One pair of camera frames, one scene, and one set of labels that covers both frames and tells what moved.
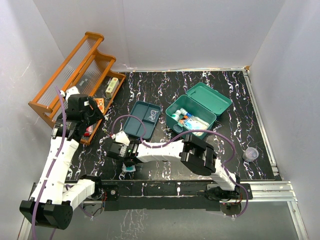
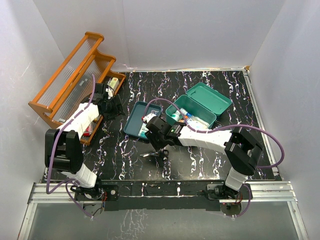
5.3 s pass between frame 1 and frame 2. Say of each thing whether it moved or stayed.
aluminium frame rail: stayed
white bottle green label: stayed
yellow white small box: stayed
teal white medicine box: moved
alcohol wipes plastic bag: stayed
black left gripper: moved
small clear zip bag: stayed
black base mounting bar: stayed
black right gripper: moved
